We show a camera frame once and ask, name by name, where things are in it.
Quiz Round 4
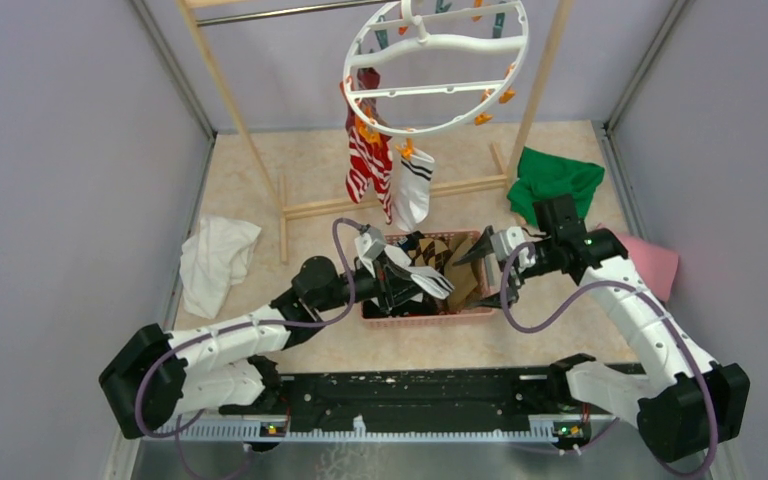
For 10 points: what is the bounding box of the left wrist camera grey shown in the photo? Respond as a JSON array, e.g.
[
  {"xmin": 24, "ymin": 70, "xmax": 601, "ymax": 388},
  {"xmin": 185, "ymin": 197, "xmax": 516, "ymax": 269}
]
[{"xmin": 354, "ymin": 224, "xmax": 387, "ymax": 274}]

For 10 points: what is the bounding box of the white cloth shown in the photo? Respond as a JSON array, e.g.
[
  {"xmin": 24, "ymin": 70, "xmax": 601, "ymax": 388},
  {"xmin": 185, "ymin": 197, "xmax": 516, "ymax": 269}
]
[{"xmin": 179, "ymin": 215, "xmax": 261, "ymax": 319}]

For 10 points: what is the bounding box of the orange clip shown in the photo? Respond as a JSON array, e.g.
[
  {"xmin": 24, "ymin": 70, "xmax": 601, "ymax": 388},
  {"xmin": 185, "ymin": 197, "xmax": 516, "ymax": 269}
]
[
  {"xmin": 396, "ymin": 137, "xmax": 415, "ymax": 160},
  {"xmin": 354, "ymin": 117, "xmax": 382, "ymax": 145},
  {"xmin": 473, "ymin": 89, "xmax": 493, "ymax": 126}
]

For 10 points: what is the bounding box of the wooden drying rack frame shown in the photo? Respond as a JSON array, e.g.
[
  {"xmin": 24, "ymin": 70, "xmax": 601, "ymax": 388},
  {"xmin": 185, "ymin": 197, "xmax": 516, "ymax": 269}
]
[{"xmin": 177, "ymin": 1, "xmax": 574, "ymax": 264}]

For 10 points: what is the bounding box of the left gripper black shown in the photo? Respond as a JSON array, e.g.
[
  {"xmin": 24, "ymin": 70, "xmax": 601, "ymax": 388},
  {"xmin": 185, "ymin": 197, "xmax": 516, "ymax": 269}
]
[{"xmin": 314, "ymin": 250, "xmax": 431, "ymax": 314}]

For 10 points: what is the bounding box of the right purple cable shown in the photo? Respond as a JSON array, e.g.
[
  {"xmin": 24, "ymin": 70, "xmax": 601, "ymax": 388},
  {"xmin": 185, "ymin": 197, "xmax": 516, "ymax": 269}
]
[{"xmin": 499, "ymin": 241, "xmax": 720, "ymax": 480}]

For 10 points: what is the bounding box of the black patterned sock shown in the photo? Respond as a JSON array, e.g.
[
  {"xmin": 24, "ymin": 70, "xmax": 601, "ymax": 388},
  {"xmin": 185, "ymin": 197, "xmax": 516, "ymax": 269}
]
[{"xmin": 362, "ymin": 231, "xmax": 440, "ymax": 319}]

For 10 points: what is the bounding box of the metal rack rod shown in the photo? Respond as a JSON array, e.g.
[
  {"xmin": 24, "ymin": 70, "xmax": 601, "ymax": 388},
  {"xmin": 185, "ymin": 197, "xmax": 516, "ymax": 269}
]
[{"xmin": 196, "ymin": 0, "xmax": 385, "ymax": 27}]

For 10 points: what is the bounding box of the purple cable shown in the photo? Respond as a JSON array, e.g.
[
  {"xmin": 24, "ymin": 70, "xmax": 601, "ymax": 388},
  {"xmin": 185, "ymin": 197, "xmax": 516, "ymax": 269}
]
[
  {"xmin": 133, "ymin": 217, "xmax": 367, "ymax": 480},
  {"xmin": 499, "ymin": 241, "xmax": 720, "ymax": 480}
]

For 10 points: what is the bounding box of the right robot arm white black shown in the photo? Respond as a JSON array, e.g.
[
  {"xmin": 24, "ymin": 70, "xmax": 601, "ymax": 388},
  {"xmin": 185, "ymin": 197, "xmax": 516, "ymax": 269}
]
[{"xmin": 453, "ymin": 194, "xmax": 750, "ymax": 465}]

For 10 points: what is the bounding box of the brown argyle sock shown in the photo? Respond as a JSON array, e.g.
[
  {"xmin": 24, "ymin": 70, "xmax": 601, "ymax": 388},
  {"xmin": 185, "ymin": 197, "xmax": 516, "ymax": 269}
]
[{"xmin": 407, "ymin": 237, "xmax": 453, "ymax": 274}]

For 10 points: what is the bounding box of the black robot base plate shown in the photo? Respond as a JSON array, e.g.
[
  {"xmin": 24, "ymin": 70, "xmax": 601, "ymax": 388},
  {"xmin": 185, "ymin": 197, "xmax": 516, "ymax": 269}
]
[{"xmin": 218, "ymin": 367, "xmax": 600, "ymax": 433}]

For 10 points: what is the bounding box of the white round clip hanger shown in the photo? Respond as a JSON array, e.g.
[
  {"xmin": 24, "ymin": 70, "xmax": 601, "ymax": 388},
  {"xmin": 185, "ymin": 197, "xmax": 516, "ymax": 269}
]
[{"xmin": 340, "ymin": 1, "xmax": 531, "ymax": 130}]

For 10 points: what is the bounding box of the pink cloth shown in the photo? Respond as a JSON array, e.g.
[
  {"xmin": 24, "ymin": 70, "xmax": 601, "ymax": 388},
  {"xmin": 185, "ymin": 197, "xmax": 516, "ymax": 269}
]
[{"xmin": 615, "ymin": 232, "xmax": 680, "ymax": 302}]

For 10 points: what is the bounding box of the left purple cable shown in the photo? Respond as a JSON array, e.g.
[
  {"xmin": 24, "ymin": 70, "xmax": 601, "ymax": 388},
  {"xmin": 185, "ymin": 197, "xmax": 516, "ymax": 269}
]
[{"xmin": 133, "ymin": 217, "xmax": 367, "ymax": 480}]

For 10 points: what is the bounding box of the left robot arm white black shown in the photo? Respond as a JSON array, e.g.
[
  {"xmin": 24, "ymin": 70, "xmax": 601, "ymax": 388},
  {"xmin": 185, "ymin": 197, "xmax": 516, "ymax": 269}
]
[{"xmin": 99, "ymin": 247, "xmax": 451, "ymax": 440}]

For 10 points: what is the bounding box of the white black sock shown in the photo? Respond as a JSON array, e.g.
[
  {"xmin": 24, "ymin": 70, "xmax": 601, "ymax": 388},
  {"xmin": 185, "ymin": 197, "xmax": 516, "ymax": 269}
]
[
  {"xmin": 384, "ymin": 244, "xmax": 455, "ymax": 300},
  {"xmin": 392, "ymin": 149, "xmax": 436, "ymax": 232}
]

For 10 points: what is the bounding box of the pink plastic basket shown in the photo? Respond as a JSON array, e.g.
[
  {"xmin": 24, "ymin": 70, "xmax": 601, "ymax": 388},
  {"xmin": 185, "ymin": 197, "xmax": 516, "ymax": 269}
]
[{"xmin": 361, "ymin": 230, "xmax": 494, "ymax": 328}]

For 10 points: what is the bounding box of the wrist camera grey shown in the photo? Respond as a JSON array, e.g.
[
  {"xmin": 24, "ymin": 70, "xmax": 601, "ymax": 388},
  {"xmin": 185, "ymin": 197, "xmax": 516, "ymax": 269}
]
[
  {"xmin": 354, "ymin": 224, "xmax": 387, "ymax": 274},
  {"xmin": 491, "ymin": 226, "xmax": 535, "ymax": 269}
]

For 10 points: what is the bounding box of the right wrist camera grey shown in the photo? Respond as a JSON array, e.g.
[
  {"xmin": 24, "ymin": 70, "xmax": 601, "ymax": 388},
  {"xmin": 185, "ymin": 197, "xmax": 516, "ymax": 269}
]
[{"xmin": 491, "ymin": 226, "xmax": 535, "ymax": 269}]

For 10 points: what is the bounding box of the green cloth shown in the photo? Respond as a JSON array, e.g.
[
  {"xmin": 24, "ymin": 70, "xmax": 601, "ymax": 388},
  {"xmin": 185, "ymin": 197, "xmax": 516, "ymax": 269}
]
[{"xmin": 507, "ymin": 147, "xmax": 605, "ymax": 226}]

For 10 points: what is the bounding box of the red white striped sock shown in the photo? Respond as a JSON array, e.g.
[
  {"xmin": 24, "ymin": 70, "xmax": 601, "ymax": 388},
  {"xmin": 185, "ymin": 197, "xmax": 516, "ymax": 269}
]
[{"xmin": 345, "ymin": 109, "xmax": 373, "ymax": 204}]

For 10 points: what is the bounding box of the beige purple striped sock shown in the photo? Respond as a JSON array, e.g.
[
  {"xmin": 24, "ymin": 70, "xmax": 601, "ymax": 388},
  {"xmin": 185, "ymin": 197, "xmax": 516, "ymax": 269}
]
[{"xmin": 354, "ymin": 67, "xmax": 381, "ymax": 102}]

